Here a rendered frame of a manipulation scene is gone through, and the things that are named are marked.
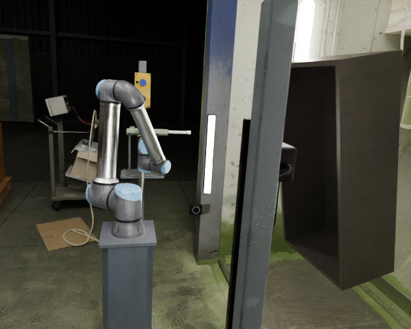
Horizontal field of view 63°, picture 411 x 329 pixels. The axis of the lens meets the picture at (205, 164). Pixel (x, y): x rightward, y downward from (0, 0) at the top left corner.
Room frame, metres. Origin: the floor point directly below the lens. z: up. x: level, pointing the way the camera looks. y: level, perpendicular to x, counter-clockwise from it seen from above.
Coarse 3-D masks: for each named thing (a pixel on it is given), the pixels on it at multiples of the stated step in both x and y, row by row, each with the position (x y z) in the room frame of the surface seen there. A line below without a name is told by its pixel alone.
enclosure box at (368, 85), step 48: (288, 96) 2.12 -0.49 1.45; (336, 96) 1.54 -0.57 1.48; (384, 96) 1.60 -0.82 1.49; (288, 144) 2.14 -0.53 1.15; (336, 144) 2.10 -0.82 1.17; (384, 144) 1.62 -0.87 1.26; (288, 192) 2.15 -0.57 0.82; (336, 192) 2.13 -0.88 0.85; (384, 192) 1.64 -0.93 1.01; (288, 240) 2.15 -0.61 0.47; (336, 240) 2.08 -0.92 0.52; (384, 240) 1.66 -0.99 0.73
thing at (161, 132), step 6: (132, 126) 2.46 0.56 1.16; (126, 132) 2.44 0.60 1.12; (132, 132) 2.44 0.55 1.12; (138, 132) 2.45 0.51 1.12; (156, 132) 2.48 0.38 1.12; (162, 132) 2.49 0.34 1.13; (168, 132) 2.52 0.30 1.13; (174, 132) 2.53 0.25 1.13; (180, 132) 2.54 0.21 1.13; (186, 132) 2.55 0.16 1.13
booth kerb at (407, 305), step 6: (372, 282) 2.32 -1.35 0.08; (378, 282) 2.26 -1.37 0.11; (384, 282) 2.21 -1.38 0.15; (378, 288) 2.25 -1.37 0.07; (384, 288) 2.20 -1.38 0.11; (390, 288) 2.15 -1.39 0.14; (396, 288) 2.11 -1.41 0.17; (390, 294) 2.14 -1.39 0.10; (396, 294) 2.10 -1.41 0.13; (402, 294) 2.05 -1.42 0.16; (396, 300) 2.08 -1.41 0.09; (402, 300) 2.04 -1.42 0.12; (408, 300) 1.99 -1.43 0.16; (402, 306) 2.03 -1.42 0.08; (408, 306) 1.98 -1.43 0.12; (408, 312) 1.97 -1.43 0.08
